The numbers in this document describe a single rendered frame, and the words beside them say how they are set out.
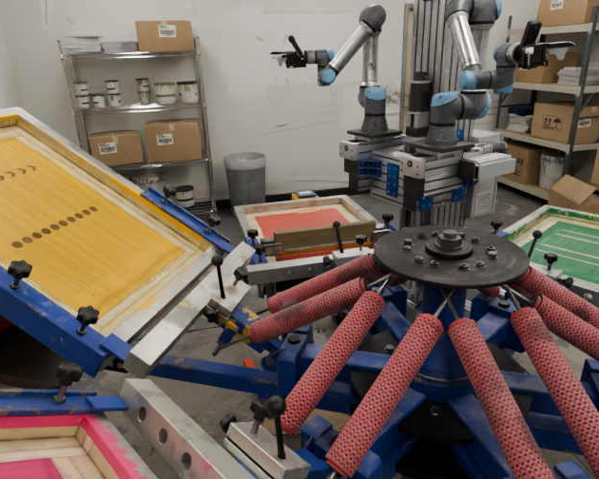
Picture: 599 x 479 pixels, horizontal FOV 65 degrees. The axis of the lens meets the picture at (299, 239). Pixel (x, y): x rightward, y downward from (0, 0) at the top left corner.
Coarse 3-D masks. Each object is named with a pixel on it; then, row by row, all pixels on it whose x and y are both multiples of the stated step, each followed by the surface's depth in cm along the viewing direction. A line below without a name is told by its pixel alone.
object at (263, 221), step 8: (264, 216) 226; (272, 216) 226; (280, 216) 225; (288, 216) 225; (296, 216) 225; (264, 224) 215; (264, 232) 206; (272, 232) 206; (288, 256) 181; (296, 256) 181; (304, 256) 181; (312, 256) 180
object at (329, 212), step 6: (324, 210) 231; (330, 210) 231; (336, 210) 231; (300, 216) 224; (306, 216) 224; (312, 216) 224; (318, 216) 224; (324, 216) 223; (330, 216) 223; (336, 216) 223; (342, 216) 222; (342, 222) 214; (348, 222) 214; (366, 246) 187; (372, 246) 187; (330, 252) 183
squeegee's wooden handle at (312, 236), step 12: (300, 228) 179; (312, 228) 179; (324, 228) 179; (348, 228) 181; (360, 228) 183; (372, 228) 184; (276, 240) 176; (288, 240) 177; (300, 240) 178; (312, 240) 179; (324, 240) 181; (336, 240) 182
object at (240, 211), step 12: (252, 204) 232; (264, 204) 231; (276, 204) 232; (288, 204) 233; (300, 204) 235; (312, 204) 237; (324, 204) 238; (348, 204) 229; (240, 216) 216; (360, 216) 214; (372, 216) 211; (240, 228) 211
